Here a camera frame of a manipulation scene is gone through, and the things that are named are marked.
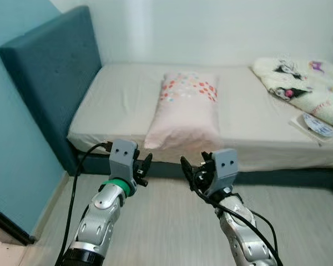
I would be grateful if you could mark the pink pillow with orange spots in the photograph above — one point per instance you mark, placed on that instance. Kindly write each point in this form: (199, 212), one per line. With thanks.
(183, 116)

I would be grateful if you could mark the white book with blue letters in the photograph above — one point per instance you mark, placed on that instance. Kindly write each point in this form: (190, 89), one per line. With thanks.
(316, 126)

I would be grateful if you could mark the cream cartoon print blanket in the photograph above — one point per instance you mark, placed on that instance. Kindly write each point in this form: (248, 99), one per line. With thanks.
(299, 83)

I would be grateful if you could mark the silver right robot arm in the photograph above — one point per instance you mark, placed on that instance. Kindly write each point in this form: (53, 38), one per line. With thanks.
(238, 233)

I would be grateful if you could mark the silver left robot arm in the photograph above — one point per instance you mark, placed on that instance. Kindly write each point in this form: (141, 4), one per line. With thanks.
(100, 216)

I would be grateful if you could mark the bed with beige sheet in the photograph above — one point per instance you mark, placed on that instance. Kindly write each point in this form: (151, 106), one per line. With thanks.
(122, 105)

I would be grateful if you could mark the teal padded headboard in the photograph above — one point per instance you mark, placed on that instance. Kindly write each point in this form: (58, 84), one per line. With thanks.
(50, 72)

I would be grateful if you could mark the black baseboard strip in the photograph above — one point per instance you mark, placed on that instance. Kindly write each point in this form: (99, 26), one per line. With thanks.
(11, 226)

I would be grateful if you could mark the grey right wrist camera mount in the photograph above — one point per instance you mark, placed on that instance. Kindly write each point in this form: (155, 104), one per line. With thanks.
(225, 166)

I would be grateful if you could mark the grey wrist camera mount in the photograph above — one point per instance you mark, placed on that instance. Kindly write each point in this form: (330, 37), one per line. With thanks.
(122, 158)
(225, 166)

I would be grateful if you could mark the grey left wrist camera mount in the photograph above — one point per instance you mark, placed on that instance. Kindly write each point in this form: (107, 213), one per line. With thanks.
(122, 158)

